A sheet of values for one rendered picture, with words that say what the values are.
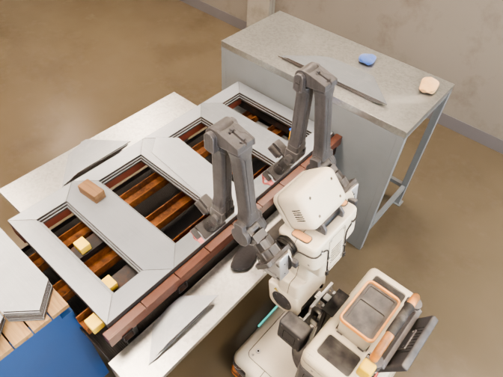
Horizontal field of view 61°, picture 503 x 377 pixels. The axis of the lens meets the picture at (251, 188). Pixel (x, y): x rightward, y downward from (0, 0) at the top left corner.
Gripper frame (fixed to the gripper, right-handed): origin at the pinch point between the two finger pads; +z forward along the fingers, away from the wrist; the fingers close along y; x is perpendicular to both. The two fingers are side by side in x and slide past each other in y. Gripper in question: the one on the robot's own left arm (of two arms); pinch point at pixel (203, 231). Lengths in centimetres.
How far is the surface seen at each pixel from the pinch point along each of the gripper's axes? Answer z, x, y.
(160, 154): 41, -48, -27
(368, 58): 0, -18, -154
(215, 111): 43, -53, -73
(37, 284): 30, -27, 57
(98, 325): 20, 1, 50
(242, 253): 22.9, 18.9, -17.3
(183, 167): 33, -34, -28
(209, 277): 26.8, 17.0, 1.4
